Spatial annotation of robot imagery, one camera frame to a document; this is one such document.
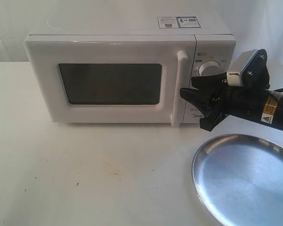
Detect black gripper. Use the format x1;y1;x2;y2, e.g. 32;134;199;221
180;70;271;131

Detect white microwave door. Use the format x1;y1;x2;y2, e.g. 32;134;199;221
25;35;197;127

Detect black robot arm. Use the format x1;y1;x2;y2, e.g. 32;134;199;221
180;73;283;131

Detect white microwave oven body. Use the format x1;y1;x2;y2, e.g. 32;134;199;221
28;1;235;123

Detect upper white control knob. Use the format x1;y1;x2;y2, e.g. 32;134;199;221
199;61;222;77

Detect blue white label sticker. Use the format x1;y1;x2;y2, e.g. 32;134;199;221
158;16;201;29

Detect round stainless steel tray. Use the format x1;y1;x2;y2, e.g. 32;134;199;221
191;134;283;226

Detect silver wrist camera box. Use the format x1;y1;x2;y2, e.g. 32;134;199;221
226;49;267;88

